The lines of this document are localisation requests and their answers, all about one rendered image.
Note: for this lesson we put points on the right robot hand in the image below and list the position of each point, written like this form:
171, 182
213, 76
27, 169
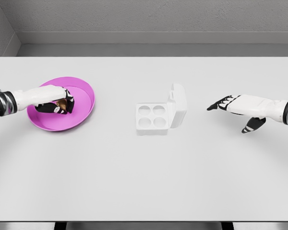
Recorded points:
244, 105

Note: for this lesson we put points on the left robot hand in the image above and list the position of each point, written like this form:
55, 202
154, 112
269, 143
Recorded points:
48, 94

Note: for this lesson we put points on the brown egg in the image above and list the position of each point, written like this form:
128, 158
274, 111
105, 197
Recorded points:
61, 103

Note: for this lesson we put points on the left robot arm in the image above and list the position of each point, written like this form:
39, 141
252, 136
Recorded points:
7, 102

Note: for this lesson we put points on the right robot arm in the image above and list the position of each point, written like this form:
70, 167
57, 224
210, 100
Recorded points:
286, 111

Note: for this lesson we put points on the white egg box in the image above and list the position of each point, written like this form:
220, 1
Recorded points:
158, 112

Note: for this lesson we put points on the pink round plate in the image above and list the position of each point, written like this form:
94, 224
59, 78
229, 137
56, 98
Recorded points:
82, 100

